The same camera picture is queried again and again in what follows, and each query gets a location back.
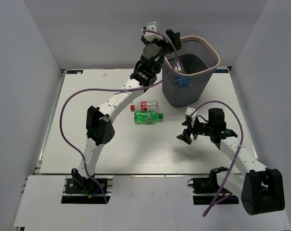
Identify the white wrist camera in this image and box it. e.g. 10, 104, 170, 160
185, 107, 197, 120
144, 21, 163, 42

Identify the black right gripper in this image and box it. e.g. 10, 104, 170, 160
177, 116, 214, 144

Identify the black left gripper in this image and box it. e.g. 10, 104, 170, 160
142, 30, 181, 74

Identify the green bottle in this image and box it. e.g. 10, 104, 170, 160
134, 111, 164, 124

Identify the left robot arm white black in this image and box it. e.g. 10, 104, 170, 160
71, 28, 181, 192

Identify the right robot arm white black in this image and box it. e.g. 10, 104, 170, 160
177, 107, 285, 215

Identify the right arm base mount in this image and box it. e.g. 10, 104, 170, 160
187, 178, 239, 205

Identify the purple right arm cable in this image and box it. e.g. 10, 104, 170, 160
191, 100, 244, 217

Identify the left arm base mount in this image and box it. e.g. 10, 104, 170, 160
61, 178, 106, 205

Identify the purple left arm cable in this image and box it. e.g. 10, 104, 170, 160
59, 28, 181, 204

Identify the clear bottle blue label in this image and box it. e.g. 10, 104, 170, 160
171, 58, 192, 88

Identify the clear bottle red cap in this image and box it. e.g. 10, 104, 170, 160
130, 101, 159, 112

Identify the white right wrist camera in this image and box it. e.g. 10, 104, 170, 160
185, 107, 197, 120

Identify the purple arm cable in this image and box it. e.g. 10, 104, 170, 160
191, 100, 244, 217
59, 28, 181, 204

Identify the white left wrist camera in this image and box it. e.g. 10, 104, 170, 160
144, 21, 163, 42

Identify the grey mesh waste bin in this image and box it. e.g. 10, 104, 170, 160
162, 36, 221, 108

